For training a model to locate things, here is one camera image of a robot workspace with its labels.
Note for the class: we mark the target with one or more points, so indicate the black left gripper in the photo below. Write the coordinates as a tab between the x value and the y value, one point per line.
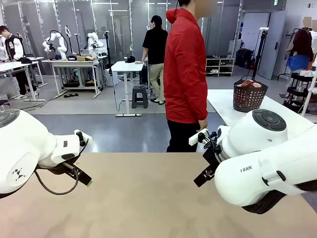
57	169

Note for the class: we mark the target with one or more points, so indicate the black trolley cart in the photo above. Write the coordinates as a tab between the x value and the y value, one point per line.
297	84

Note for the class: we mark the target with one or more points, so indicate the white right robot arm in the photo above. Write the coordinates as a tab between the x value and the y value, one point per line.
247	178

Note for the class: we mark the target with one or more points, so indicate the person in black shirt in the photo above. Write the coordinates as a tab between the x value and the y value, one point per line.
156	44

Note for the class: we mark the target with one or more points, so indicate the blue hanging garment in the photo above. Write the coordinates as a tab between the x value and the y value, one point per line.
298	62

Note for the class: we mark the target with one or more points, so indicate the grey plastic stool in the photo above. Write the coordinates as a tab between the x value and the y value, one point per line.
140	95

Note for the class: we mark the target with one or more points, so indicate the white robot workbench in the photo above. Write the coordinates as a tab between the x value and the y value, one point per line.
71	62

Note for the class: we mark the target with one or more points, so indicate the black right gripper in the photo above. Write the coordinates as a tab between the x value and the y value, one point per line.
213	156

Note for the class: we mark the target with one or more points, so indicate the cardboard box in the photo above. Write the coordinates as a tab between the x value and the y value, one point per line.
85	58

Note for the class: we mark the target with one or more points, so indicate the small white standing desk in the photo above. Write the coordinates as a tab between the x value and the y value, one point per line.
123	66

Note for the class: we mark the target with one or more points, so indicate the pink towel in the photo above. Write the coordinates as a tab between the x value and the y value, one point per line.
247	83

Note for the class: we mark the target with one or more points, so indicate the wooden shoe rack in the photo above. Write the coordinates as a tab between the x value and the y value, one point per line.
220	65

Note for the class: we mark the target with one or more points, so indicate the white metal rack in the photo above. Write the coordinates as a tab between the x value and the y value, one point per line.
309	94

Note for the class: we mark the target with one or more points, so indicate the person in red jacket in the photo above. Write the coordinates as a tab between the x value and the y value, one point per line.
183	74

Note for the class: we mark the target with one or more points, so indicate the black perforated plastic basket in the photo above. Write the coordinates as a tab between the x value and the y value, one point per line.
247	99

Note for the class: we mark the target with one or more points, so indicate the black office chair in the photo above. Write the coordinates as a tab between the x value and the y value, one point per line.
3	102

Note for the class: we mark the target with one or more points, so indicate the person in varsity jacket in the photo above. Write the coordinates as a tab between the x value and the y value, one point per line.
15	47

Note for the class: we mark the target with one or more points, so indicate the grey door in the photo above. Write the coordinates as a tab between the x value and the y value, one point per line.
275	44

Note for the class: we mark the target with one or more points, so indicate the black pole stand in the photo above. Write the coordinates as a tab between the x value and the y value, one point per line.
260	49

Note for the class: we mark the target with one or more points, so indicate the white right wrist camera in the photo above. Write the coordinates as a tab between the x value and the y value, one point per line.
195	138

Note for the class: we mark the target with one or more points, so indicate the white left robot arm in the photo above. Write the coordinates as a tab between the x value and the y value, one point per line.
24	148

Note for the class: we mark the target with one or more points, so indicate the long white desk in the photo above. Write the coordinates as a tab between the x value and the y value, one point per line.
12	65

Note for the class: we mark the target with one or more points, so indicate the person's right hand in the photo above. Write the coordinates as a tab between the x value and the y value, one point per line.
203	124

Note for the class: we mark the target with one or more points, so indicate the black suitcase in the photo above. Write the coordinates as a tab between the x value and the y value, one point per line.
244	58

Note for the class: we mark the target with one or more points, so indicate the large white side table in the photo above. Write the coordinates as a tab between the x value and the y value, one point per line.
223	106

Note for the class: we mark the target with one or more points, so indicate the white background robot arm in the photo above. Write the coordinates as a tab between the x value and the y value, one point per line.
62	47
94	41

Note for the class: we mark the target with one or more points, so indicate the dark brown hanging coat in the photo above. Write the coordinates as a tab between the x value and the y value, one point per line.
302	42

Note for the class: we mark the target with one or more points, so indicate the black cap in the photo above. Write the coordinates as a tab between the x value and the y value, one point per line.
26	60
130	59

